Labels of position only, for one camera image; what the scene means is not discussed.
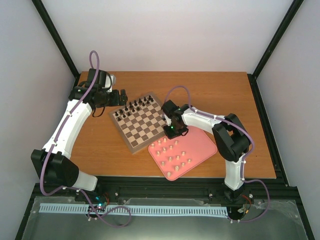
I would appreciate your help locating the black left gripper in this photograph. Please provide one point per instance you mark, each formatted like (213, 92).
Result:
(123, 96)

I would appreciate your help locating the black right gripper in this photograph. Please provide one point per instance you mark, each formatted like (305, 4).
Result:
(171, 136)

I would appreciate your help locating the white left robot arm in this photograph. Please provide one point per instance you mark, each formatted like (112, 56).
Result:
(53, 162)

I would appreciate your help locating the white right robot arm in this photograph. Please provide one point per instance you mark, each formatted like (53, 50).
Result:
(232, 140)

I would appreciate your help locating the wooden chess board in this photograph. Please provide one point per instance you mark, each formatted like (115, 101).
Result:
(142, 127)

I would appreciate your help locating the pink plastic tray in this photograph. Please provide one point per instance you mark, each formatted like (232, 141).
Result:
(197, 146)

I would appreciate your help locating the light blue cable duct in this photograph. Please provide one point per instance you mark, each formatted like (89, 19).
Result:
(137, 210)

